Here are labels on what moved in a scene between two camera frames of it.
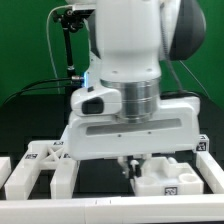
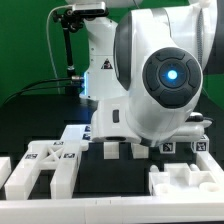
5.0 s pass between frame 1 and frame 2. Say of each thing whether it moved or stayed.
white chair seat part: moved
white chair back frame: stayed
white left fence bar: stayed
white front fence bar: stayed
